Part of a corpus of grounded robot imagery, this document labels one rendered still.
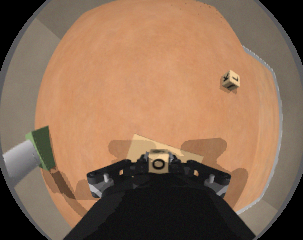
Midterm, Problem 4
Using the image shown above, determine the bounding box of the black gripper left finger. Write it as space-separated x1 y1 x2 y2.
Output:
86 152 150 198

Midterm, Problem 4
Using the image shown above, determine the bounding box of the beige letter block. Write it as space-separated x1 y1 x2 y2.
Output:
222 70 240 91
148 149 169 173

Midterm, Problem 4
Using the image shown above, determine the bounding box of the tan flat mat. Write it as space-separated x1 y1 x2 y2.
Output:
126 134 204 163

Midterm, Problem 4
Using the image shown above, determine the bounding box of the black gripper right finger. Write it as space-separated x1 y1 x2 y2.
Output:
168 152 231 198

